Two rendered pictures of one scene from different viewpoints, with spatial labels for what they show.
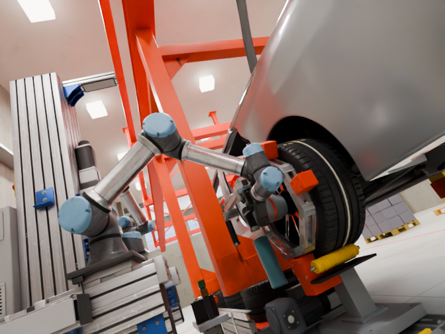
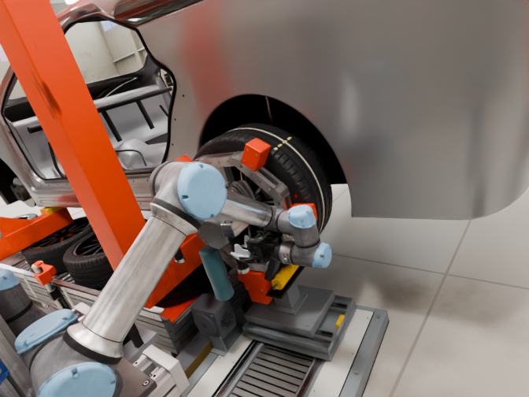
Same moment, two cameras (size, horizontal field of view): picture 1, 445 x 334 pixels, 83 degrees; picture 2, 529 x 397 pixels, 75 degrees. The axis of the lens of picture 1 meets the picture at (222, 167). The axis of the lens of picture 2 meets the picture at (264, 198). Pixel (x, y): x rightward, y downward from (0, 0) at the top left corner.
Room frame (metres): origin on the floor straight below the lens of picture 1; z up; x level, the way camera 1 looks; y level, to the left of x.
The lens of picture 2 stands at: (0.14, 0.42, 1.42)
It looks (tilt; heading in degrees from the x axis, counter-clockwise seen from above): 21 degrees down; 329
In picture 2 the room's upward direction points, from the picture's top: 16 degrees counter-clockwise
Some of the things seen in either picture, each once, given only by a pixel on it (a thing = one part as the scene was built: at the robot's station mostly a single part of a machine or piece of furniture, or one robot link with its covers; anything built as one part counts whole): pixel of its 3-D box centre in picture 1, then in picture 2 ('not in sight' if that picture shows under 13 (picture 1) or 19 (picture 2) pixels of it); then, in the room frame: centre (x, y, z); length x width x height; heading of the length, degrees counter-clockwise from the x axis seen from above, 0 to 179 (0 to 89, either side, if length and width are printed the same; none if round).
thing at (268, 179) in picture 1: (267, 181); (311, 254); (0.88, -0.13, 0.85); 0.11 x 0.08 x 0.09; 21
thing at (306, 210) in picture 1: (275, 207); (237, 214); (1.40, -0.18, 0.85); 0.54 x 0.07 x 0.54; 21
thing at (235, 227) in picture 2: (246, 193); (234, 224); (1.17, -0.05, 0.93); 0.09 x 0.05 x 0.05; 111
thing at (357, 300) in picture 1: (353, 294); (284, 287); (1.46, -0.34, 0.32); 0.40 x 0.30 x 0.28; 21
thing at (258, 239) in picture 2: (254, 196); (268, 248); (1.03, -0.07, 0.86); 0.12 x 0.08 x 0.09; 21
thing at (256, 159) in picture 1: (256, 160); (299, 224); (0.90, -0.13, 0.95); 0.11 x 0.08 x 0.11; 5
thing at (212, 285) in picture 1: (221, 274); (33, 219); (3.67, 0.59, 0.69); 0.52 x 0.17 x 0.35; 111
